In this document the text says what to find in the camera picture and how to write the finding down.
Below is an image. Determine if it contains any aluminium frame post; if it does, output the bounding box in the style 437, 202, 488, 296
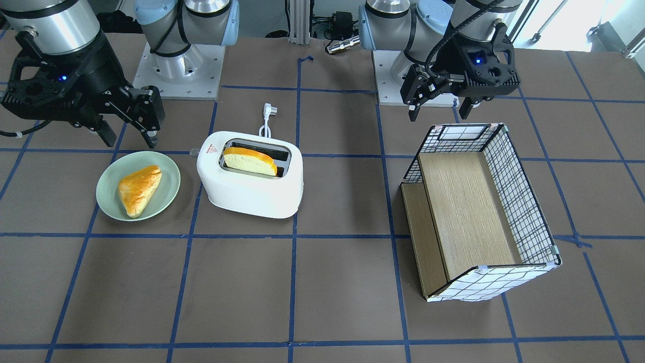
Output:
287, 0, 311, 46

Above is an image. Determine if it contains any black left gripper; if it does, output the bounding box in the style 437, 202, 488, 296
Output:
400, 24, 521, 122

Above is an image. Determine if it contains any green plate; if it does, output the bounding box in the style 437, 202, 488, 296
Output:
95, 151, 180, 221

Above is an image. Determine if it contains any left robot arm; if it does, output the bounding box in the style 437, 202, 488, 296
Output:
358, 1, 521, 122

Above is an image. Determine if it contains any silver metal cylinder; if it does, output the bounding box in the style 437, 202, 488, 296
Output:
325, 35, 361, 55

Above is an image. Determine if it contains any wire basket with wooden shelf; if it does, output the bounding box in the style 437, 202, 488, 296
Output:
401, 123, 562, 303

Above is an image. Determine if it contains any bread slice in toaster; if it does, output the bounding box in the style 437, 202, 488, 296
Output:
223, 147, 277, 176

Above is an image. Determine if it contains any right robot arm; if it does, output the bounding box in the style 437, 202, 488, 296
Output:
2, 1, 239, 149

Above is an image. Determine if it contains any white toaster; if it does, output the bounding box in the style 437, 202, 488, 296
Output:
197, 131, 304, 219

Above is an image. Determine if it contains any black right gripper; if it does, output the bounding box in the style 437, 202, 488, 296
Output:
2, 30, 165, 149

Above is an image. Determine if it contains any triangular pastry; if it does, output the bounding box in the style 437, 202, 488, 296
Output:
117, 165, 163, 218

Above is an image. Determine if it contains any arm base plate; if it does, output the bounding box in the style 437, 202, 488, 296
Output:
372, 50, 460, 107
132, 44, 227, 100

